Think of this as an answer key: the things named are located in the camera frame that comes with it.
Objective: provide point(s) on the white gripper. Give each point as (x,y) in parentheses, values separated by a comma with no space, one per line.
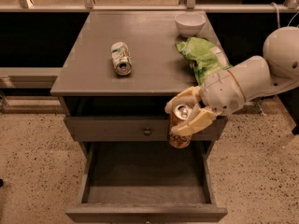
(219,92)

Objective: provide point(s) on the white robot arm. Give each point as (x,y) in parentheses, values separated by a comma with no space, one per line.
(274,72)

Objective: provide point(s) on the grey wooden drawer cabinet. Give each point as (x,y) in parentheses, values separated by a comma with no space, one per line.
(88,85)

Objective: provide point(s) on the white green soda can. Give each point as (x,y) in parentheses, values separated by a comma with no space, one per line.
(121,59)

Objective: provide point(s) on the open middle drawer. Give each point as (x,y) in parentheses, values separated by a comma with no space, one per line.
(146,183)

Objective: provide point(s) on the closed top drawer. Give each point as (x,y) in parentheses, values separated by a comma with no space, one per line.
(118,129)

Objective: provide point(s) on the green chip bag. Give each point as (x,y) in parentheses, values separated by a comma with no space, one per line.
(204,57)

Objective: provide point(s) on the white bowl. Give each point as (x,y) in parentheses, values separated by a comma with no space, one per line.
(189,24)

